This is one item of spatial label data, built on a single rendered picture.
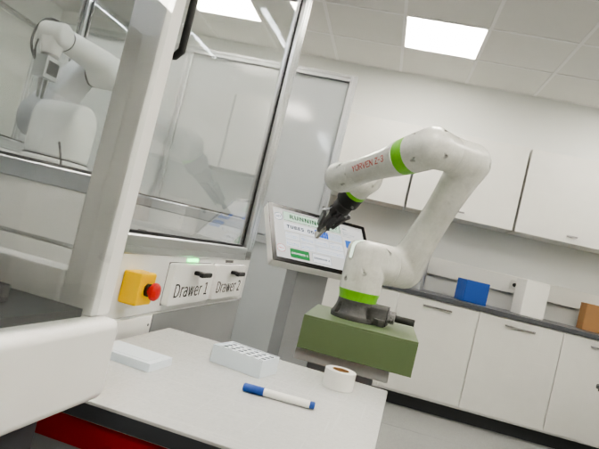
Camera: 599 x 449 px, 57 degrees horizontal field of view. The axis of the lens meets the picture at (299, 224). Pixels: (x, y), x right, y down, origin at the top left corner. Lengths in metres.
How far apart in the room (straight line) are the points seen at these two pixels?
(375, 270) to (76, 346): 1.17
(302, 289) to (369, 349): 0.93
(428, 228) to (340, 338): 0.45
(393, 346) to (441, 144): 0.58
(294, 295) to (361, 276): 0.82
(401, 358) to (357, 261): 0.32
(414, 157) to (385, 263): 0.34
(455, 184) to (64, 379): 1.32
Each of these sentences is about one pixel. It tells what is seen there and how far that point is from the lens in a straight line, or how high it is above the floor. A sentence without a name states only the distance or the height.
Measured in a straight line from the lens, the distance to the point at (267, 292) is 3.22.
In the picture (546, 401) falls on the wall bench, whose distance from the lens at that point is 4.69.
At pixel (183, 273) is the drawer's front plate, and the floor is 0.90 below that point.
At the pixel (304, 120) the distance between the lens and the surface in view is 3.28.
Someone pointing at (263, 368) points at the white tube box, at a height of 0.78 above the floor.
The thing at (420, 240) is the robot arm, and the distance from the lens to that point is 1.80.
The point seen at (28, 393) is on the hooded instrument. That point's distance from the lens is 0.65.
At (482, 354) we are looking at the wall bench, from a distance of 4.53.
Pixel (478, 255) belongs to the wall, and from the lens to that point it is 5.19.
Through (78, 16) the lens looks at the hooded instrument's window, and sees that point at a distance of 0.60.
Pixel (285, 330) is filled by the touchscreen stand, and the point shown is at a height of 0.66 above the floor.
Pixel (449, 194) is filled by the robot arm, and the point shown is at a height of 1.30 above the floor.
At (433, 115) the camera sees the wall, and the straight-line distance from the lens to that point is 5.32.
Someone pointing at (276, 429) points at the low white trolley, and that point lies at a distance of 0.94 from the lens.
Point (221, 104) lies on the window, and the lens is 1.60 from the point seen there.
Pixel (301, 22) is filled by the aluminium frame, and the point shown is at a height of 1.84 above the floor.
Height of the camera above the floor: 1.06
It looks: 2 degrees up
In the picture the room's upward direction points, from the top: 13 degrees clockwise
